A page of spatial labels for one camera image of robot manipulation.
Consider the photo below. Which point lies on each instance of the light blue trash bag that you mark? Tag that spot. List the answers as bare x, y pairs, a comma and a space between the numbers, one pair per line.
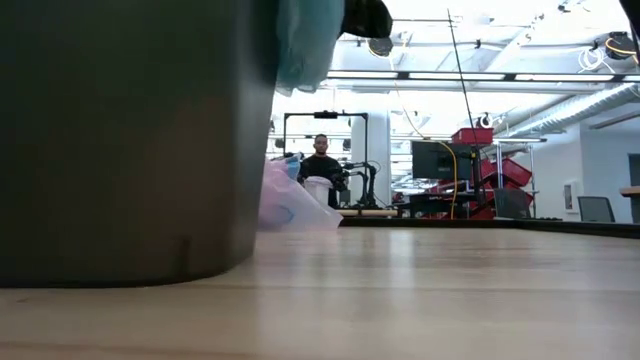
307, 45

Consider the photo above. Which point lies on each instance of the grey brown trash bin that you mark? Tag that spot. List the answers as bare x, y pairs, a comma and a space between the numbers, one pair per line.
130, 140

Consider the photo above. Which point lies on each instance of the black background robot arm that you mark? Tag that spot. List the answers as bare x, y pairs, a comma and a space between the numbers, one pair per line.
370, 180

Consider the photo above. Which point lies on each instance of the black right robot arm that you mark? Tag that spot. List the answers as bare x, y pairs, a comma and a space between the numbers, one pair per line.
634, 20

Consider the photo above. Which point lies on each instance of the ceiling light strip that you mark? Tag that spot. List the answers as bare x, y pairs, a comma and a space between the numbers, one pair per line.
450, 76

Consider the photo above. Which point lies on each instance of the white pillar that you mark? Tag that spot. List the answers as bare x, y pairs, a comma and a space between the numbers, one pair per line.
377, 150

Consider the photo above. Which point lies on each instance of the person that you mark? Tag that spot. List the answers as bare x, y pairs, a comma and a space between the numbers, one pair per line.
322, 165

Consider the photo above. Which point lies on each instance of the red plastic crate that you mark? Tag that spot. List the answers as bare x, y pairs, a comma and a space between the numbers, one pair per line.
472, 136

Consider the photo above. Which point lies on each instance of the black monitor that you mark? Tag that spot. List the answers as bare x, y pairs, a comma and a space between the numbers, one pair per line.
440, 161

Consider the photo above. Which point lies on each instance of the white and blue bin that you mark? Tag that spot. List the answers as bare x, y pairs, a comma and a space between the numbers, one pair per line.
318, 189

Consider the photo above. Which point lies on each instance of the red storage bin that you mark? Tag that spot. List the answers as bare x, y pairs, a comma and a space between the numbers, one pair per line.
485, 210
515, 172

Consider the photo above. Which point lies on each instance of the wooden top workbench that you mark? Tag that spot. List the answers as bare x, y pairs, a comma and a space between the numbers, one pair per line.
631, 191

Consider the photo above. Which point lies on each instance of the black background rig frame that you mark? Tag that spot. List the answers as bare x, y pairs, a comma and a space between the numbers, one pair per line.
284, 135

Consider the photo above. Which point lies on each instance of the silver ceiling duct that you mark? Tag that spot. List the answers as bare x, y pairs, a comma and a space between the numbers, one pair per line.
575, 110

